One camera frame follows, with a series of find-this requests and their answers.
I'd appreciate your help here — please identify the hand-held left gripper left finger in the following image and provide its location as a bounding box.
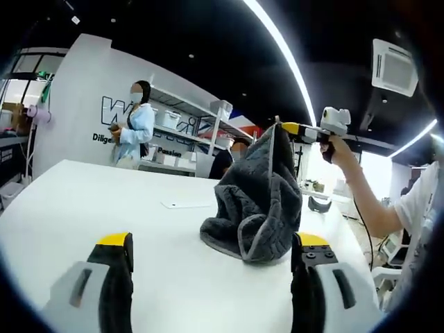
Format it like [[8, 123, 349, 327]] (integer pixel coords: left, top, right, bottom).
[[41, 231, 135, 333]]

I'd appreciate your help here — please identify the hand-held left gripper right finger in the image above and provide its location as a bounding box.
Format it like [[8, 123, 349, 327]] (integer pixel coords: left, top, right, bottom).
[[290, 231, 386, 333]]

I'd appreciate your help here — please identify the grey towel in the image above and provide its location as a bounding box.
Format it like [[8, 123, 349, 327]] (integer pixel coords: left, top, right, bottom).
[[199, 123, 303, 264]]

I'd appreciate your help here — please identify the person's right hand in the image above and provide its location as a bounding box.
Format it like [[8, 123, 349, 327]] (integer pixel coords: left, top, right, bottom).
[[318, 135, 352, 164]]

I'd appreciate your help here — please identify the black clamp stand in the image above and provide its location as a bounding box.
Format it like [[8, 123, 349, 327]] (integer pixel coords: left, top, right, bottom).
[[292, 140, 303, 178]]

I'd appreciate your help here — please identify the black curved device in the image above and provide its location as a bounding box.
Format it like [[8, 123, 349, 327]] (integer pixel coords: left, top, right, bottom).
[[307, 196, 333, 215]]

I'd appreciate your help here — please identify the ceiling air conditioner vent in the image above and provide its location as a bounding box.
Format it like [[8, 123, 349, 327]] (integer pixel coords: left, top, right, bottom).
[[371, 37, 420, 98]]

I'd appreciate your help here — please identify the short ceiling light strip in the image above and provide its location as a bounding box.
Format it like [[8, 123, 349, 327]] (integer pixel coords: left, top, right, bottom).
[[390, 119, 438, 159]]

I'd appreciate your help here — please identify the long ceiling light strip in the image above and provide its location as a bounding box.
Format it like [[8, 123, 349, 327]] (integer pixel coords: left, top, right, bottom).
[[242, 0, 318, 128]]

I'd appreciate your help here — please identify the white table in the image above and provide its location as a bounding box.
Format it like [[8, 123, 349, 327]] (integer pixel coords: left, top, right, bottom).
[[0, 158, 381, 333]]

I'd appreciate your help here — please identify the metal storage shelf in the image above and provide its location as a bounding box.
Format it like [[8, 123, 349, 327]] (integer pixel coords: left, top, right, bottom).
[[138, 85, 259, 174]]

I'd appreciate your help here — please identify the white flat card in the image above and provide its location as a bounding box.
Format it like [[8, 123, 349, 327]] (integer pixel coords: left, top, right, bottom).
[[160, 200, 213, 210]]

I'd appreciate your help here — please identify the operator in white shirt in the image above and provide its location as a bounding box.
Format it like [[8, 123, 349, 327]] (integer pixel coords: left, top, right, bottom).
[[393, 161, 444, 313]]

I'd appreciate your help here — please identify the shelf with white bins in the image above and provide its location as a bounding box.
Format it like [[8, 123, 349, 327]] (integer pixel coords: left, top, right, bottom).
[[152, 100, 237, 171]]

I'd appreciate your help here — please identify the white floor crate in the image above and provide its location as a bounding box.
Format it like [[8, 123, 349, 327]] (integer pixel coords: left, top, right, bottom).
[[0, 182, 26, 210]]

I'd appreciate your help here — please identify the white stand pole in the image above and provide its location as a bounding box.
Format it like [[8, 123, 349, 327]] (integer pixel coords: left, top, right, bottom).
[[20, 121, 37, 183]]

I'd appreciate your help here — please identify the black cabinet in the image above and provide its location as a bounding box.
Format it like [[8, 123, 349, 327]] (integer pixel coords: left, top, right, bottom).
[[0, 137, 31, 188]]

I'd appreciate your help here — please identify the cardboard box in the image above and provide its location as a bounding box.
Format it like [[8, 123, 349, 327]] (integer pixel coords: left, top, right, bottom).
[[1, 102, 27, 136]]

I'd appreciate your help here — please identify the red blue wall banner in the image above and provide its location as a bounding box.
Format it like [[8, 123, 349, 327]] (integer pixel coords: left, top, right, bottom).
[[230, 109, 258, 139]]

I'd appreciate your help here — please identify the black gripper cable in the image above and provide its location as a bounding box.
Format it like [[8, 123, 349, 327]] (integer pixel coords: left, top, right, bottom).
[[352, 194, 375, 275]]

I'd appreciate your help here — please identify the green hanging strap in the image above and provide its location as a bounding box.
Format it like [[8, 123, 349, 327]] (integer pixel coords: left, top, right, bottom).
[[40, 71, 53, 103]]

